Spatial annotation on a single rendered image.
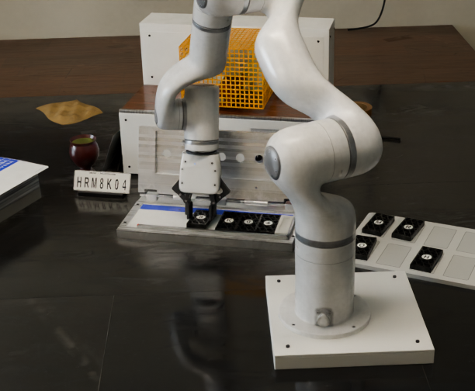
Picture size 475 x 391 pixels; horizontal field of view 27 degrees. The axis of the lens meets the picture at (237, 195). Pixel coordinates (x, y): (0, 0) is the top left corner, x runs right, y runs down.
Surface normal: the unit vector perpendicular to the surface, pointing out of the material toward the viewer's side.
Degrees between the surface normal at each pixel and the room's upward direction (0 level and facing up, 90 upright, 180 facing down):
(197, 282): 0
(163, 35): 90
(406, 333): 0
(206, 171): 78
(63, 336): 0
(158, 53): 90
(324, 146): 58
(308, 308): 90
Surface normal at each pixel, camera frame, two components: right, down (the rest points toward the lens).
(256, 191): -0.22, 0.18
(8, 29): 0.03, 0.42
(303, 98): -0.15, 0.68
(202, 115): 0.12, 0.23
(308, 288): -0.63, 0.34
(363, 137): 0.39, -0.20
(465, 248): -0.03, -0.91
